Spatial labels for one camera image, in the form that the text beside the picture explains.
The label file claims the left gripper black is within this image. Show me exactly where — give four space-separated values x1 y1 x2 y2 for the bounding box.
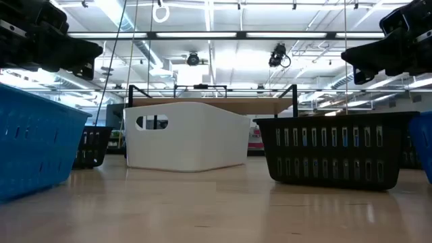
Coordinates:
0 0 104 82

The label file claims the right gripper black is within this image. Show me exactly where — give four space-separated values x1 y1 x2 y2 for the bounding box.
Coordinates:
340 0 432 86

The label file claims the black slotted plastic basket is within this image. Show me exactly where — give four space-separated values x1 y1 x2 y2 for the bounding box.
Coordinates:
72 126 114 169
252 111 421 192
400 133 423 170

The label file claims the white plastic basket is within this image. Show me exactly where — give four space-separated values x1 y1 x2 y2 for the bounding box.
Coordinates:
123 101 252 173

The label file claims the dark background cabinet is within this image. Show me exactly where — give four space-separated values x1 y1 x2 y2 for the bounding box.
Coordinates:
105 103 126 131

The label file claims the long LED light bar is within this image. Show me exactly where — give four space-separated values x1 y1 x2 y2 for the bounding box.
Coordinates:
66 30 385 41

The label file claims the red background cart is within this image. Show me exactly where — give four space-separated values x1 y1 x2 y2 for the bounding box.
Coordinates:
248 127 266 152

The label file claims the black hanging cable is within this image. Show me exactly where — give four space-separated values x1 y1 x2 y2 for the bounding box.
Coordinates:
94 0 128 126

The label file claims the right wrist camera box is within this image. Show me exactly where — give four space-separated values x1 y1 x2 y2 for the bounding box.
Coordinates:
379 6 412 35

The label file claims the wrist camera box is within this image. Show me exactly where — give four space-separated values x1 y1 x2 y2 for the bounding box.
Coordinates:
379 6 412 35
39 2 70 35

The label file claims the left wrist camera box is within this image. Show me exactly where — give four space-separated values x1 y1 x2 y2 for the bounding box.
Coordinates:
39 2 70 35

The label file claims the silver ceiling air duct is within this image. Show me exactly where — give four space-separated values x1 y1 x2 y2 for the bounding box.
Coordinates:
97 0 169 74

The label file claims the white hanging ring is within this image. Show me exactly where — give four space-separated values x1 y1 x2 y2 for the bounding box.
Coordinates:
151 2 171 24

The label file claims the black camera with cable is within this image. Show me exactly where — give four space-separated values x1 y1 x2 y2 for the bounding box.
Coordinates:
268 43 292 69

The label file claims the round black ceiling camera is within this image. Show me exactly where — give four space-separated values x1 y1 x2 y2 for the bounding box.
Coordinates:
186 51 200 67

